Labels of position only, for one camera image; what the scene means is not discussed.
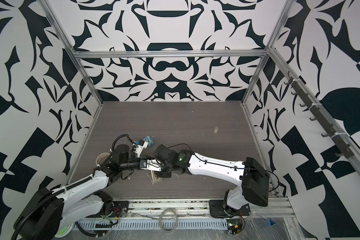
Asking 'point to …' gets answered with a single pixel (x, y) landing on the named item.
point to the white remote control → (155, 176)
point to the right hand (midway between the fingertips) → (157, 165)
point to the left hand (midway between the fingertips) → (159, 159)
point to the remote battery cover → (216, 129)
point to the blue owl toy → (148, 139)
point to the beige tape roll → (99, 156)
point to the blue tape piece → (268, 222)
